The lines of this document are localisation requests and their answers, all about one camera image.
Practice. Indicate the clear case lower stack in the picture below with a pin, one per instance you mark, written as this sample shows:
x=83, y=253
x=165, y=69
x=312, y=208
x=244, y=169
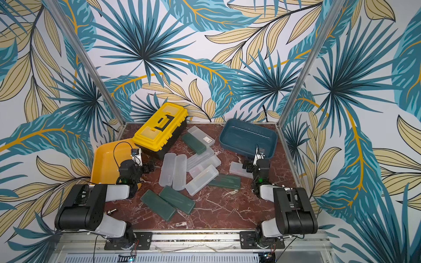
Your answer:
x=214, y=161

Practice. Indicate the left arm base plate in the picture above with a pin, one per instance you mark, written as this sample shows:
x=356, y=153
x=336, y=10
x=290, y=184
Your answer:
x=140, y=241

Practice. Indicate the clear rectangular case front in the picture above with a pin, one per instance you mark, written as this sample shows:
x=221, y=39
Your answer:
x=201, y=180

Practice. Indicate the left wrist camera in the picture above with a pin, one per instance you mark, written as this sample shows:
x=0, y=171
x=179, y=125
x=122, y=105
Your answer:
x=136, y=156

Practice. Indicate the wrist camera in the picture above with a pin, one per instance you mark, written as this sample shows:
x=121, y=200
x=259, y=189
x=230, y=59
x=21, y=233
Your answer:
x=136, y=156
x=259, y=154

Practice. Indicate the clear case with red pen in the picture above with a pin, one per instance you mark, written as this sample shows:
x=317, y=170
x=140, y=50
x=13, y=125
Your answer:
x=237, y=169

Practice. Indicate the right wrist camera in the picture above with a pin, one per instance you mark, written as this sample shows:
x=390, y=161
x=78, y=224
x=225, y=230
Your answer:
x=259, y=154

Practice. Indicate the clear case with barcode label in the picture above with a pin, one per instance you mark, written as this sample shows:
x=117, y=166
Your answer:
x=200, y=135

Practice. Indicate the yellow black screwdriver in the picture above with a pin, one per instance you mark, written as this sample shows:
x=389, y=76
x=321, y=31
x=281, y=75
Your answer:
x=111, y=211

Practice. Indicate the teal plastic tray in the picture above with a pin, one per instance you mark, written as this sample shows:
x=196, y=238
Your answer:
x=243, y=138

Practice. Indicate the aluminium front rail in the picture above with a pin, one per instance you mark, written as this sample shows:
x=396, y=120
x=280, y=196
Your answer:
x=195, y=246

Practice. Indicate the clear case middle stack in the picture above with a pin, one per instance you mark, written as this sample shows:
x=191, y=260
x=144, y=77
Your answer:
x=197, y=159

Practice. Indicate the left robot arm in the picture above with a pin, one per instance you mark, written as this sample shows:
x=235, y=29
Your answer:
x=84, y=208

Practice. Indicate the yellow black toolbox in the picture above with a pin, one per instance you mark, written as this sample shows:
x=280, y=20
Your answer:
x=161, y=131

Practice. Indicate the clear case stack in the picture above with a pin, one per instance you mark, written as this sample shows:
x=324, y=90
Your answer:
x=214, y=161
x=197, y=159

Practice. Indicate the yellow plastic tray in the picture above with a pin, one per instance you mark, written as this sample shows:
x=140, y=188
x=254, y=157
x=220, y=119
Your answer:
x=113, y=164

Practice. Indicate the green pencil case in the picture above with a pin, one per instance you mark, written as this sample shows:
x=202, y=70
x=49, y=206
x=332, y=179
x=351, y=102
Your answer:
x=226, y=181
x=177, y=200
x=158, y=205
x=194, y=144

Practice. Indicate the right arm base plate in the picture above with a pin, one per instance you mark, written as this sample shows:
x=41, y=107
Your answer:
x=255, y=240

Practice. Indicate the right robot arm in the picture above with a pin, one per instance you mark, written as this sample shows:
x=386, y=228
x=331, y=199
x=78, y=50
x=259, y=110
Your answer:
x=294, y=214

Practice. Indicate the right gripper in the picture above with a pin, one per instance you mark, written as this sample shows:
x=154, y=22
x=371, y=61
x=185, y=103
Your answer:
x=249, y=166

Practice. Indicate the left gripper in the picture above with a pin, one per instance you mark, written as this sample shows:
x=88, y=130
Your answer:
x=144, y=167

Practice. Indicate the clear ribbed case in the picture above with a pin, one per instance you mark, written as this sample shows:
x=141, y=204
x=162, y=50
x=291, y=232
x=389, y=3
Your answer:
x=167, y=170
x=179, y=178

